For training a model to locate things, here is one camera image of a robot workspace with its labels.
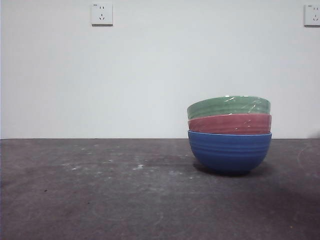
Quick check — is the white wall socket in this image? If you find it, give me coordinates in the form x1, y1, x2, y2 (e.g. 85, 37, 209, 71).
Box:
90, 2, 114, 27
303, 3, 320, 28

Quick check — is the green ribbed bowl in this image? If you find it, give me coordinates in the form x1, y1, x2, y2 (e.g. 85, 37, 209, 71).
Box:
186, 95, 272, 121

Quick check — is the red ribbed bowl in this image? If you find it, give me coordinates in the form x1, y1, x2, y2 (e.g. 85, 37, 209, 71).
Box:
187, 113, 273, 136

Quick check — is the blue ribbed bowl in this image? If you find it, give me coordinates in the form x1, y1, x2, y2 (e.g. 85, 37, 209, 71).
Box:
187, 129, 273, 176

